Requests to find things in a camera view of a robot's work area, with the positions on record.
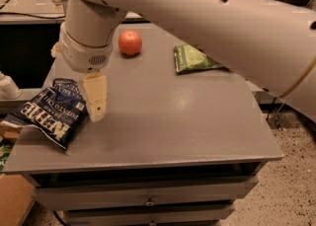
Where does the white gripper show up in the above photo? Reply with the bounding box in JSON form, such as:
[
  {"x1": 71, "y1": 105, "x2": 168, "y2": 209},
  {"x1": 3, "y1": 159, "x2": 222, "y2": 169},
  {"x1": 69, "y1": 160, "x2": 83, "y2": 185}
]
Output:
[{"x1": 50, "y1": 23, "x2": 113, "y2": 122}]

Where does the blue Kettle chip bag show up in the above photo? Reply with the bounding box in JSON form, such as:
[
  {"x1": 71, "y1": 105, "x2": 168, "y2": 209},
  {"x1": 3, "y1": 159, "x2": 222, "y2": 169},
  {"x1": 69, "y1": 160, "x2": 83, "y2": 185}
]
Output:
[{"x1": 3, "y1": 78, "x2": 88, "y2": 150}]

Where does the green jalapeno chip bag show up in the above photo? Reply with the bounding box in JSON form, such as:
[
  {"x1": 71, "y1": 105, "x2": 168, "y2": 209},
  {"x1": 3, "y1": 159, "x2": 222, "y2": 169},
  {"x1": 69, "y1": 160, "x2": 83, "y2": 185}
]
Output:
[{"x1": 174, "y1": 44, "x2": 223, "y2": 74}]

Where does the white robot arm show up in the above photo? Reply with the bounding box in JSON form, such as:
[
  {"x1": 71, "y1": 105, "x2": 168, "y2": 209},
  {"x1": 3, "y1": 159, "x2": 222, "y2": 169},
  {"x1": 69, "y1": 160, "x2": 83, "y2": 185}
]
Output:
[{"x1": 53, "y1": 0, "x2": 316, "y2": 120}]

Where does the orange fruit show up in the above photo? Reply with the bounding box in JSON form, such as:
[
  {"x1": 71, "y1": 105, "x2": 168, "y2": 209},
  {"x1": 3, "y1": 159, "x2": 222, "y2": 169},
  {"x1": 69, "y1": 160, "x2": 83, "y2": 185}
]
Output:
[{"x1": 118, "y1": 30, "x2": 142, "y2": 56}]

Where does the white pipe at left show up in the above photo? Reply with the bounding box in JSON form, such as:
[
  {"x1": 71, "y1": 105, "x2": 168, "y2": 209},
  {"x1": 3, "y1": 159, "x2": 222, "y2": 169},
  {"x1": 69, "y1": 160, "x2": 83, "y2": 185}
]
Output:
[{"x1": 0, "y1": 71, "x2": 21, "y2": 100}]

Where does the green packet at left edge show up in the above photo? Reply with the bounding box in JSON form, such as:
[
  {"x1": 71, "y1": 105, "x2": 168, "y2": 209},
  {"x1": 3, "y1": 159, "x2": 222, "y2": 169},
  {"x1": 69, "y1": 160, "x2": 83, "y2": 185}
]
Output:
[{"x1": 0, "y1": 143, "x2": 14, "y2": 174}]

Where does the grey drawer cabinet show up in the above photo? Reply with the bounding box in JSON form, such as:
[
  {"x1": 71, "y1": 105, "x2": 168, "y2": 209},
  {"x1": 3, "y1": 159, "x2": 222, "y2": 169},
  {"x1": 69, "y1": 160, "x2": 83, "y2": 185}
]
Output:
[{"x1": 2, "y1": 22, "x2": 284, "y2": 226}]

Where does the top grey drawer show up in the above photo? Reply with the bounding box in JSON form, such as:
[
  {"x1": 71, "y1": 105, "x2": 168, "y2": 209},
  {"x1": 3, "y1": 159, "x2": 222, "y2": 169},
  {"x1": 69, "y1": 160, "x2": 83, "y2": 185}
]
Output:
[{"x1": 33, "y1": 176, "x2": 258, "y2": 210}]

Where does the grey drawer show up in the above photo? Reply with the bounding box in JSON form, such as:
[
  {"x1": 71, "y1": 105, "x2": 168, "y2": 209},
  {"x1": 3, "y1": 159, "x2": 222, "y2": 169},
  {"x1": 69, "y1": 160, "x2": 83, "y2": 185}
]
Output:
[
  {"x1": 33, "y1": 176, "x2": 258, "y2": 210},
  {"x1": 65, "y1": 203, "x2": 234, "y2": 226}
]

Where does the brown cardboard box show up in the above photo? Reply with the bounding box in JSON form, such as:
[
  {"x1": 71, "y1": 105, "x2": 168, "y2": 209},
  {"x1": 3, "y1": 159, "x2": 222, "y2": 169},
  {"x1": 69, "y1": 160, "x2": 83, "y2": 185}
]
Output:
[{"x1": 0, "y1": 174, "x2": 34, "y2": 226}]

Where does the lower grey drawer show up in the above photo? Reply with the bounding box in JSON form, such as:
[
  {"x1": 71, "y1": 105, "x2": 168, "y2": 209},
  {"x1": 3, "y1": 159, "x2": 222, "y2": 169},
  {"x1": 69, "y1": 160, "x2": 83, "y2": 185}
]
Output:
[{"x1": 65, "y1": 203, "x2": 234, "y2": 226}]

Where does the black cable on ledge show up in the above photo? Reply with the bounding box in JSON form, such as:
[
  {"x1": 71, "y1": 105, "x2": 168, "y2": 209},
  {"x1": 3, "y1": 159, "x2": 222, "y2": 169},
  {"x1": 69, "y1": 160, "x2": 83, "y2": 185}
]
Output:
[{"x1": 0, "y1": 11, "x2": 66, "y2": 20}]

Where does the grey window ledge rail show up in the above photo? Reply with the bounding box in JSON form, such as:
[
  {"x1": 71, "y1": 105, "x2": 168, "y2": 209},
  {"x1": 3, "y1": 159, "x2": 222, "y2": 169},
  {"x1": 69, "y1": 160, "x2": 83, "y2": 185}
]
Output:
[{"x1": 0, "y1": 12, "x2": 148, "y2": 25}]

